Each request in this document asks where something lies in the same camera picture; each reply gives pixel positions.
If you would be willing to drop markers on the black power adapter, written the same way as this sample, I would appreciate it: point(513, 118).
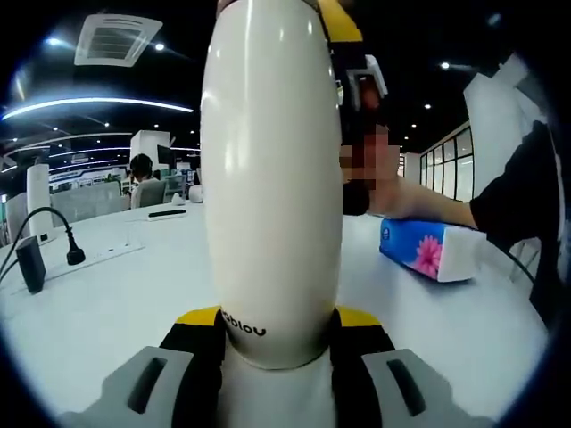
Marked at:
point(31, 267)

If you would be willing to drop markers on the white computer mouse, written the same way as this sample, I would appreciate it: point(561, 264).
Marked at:
point(178, 199)

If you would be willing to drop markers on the person's black shirt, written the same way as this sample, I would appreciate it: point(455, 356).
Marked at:
point(535, 209)

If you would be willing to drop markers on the grey office chair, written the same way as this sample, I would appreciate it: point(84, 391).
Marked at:
point(151, 194)

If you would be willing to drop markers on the white round speaker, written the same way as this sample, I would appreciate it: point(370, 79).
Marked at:
point(196, 195)

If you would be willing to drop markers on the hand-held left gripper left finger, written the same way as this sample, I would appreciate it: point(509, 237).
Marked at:
point(134, 392)

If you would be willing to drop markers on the person's right hand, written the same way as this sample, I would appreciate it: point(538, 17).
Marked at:
point(357, 198)

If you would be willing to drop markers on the blue tissue pack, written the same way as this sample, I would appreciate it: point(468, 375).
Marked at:
point(415, 249)

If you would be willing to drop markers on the curved ceiling light strip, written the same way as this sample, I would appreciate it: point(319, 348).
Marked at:
point(89, 104)

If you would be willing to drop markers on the white power strip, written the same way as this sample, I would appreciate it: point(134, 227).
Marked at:
point(96, 258)

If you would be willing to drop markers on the grey desk partition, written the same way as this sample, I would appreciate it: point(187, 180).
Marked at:
point(89, 200)

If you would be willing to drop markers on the white table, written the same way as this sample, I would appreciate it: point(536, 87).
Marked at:
point(134, 312)

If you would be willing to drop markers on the ceiling air conditioner vent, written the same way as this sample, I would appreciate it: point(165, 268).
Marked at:
point(118, 40)

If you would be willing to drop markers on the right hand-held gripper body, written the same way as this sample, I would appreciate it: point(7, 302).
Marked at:
point(381, 76)

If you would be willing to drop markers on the black remote control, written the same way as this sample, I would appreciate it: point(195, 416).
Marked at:
point(167, 215)

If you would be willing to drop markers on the white water cup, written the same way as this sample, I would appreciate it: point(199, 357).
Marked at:
point(272, 178)

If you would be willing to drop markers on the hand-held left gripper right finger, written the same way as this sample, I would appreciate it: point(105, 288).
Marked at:
point(401, 392)

